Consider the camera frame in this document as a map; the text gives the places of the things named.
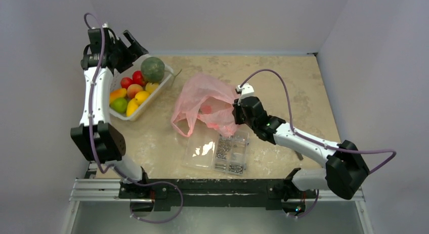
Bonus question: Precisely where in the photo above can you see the green netted melon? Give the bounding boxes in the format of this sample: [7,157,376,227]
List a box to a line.
[141,57,165,83]

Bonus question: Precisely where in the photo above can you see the pink plastic bag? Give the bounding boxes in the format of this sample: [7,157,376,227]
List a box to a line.
[170,73,238,137]

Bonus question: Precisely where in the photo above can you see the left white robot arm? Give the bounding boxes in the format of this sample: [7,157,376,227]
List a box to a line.
[70,28,151,198]

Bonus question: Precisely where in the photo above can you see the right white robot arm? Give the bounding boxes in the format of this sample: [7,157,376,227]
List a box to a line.
[233,97,369,200]

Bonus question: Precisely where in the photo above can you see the small red apple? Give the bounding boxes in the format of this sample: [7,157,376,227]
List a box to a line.
[120,77,134,89]

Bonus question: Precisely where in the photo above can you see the white plastic basket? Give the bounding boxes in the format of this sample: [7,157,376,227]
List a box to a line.
[109,55,175,121]

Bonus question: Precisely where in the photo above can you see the large red apple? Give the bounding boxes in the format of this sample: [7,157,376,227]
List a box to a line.
[132,70,146,87]

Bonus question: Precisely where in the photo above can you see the peach fruit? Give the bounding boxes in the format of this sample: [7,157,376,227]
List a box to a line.
[127,84,144,99]

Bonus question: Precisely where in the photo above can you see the orange yellow mango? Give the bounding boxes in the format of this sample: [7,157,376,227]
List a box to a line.
[109,88,127,104]

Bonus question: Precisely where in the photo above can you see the pale yellow fruit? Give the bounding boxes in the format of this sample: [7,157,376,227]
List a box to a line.
[145,82,159,94]

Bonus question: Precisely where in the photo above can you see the yellow lemon fruit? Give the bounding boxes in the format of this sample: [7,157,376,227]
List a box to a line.
[134,90,151,105]
[125,98,139,117]

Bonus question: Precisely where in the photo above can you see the clear plastic screw box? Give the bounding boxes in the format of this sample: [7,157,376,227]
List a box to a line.
[182,125,249,176]

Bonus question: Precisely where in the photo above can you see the green lime fruit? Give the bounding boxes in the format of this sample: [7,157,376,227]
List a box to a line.
[110,98,128,114]

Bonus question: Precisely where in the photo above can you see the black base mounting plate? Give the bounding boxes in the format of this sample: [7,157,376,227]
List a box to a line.
[118,178,316,211]

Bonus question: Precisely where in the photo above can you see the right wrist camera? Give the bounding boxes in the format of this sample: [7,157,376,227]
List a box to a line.
[235,83,254,105]

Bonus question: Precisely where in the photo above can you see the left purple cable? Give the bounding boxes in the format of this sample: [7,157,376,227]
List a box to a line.
[83,12,184,225]

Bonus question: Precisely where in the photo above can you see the purple cable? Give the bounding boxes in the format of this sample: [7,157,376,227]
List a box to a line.
[238,69,397,220]
[83,12,184,225]

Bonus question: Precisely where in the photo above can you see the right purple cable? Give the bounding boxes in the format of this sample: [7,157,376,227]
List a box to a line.
[238,69,397,220]

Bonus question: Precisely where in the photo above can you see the black T-handle tool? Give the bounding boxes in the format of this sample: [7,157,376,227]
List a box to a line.
[295,152,304,161]

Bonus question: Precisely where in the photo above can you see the aluminium frame rail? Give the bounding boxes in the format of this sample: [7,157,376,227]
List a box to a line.
[69,178,365,203]

